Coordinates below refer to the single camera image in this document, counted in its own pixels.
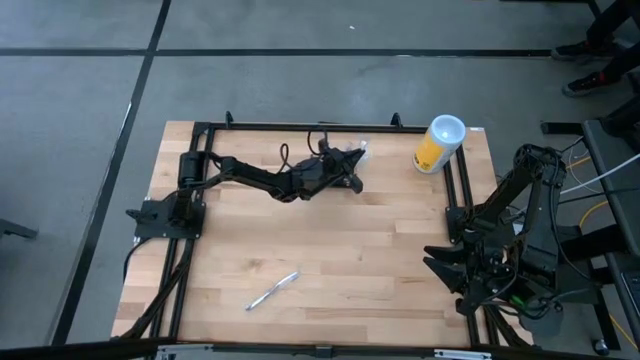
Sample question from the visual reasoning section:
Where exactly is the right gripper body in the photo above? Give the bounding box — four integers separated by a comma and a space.
455, 238, 506, 317

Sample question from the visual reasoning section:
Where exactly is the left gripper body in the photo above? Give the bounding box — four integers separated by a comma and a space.
312, 141, 364, 194

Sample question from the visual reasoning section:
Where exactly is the yellow wipes canister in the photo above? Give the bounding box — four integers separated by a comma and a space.
412, 113, 468, 175

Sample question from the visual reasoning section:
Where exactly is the black side desk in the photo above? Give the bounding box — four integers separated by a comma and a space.
514, 118, 640, 351

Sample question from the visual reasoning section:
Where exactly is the person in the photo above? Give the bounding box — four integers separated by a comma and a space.
549, 0, 640, 99

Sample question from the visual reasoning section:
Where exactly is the black stand foot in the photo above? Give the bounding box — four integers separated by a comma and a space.
0, 218, 40, 241

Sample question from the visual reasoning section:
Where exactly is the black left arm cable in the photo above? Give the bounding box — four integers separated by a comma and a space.
277, 130, 331, 175

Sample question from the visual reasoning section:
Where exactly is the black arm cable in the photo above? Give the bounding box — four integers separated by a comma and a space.
277, 130, 331, 175
547, 159, 579, 274

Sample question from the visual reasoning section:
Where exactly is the black aluminium table frame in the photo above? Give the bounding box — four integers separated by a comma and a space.
113, 120, 532, 349

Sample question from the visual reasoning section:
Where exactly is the silver frame bracket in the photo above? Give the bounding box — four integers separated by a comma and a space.
433, 348, 494, 360
157, 343, 214, 357

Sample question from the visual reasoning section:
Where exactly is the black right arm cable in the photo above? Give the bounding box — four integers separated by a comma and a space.
547, 159, 579, 274

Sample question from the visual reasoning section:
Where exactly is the yellow cable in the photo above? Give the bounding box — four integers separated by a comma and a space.
578, 199, 610, 230

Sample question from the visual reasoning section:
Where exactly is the white cable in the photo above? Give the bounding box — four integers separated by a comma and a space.
558, 152, 640, 196

